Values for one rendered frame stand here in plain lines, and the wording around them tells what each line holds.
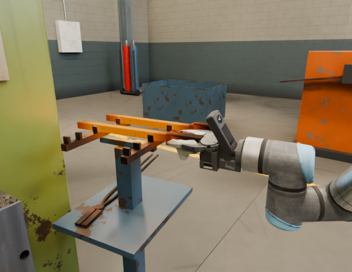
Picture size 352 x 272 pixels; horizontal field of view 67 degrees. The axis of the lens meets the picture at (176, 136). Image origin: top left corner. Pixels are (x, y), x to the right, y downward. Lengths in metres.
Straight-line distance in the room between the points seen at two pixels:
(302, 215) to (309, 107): 3.00
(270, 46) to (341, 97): 4.60
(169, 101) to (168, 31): 5.44
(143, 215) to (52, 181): 0.36
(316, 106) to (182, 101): 1.88
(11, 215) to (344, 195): 0.78
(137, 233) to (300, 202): 0.45
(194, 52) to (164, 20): 1.56
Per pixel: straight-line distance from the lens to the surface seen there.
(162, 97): 4.42
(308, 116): 3.71
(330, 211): 0.77
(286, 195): 0.70
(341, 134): 3.71
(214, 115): 0.68
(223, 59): 8.48
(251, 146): 0.69
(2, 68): 0.90
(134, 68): 7.77
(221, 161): 0.74
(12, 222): 0.79
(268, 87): 8.03
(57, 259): 1.22
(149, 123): 0.93
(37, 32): 0.98
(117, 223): 0.88
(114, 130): 0.88
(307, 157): 0.67
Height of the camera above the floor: 1.27
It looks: 18 degrees down
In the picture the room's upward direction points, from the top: straight up
